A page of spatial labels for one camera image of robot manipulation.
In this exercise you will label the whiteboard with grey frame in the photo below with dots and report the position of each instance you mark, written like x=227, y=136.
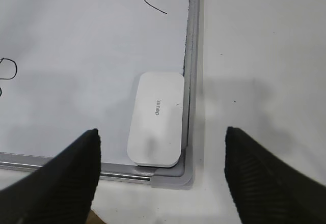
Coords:
x=68, y=66

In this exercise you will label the white whiteboard eraser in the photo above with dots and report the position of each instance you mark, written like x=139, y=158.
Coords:
x=156, y=127

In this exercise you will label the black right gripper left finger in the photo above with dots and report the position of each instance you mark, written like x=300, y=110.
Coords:
x=61, y=191

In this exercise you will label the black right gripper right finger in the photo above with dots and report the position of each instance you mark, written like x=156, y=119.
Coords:
x=265, y=189

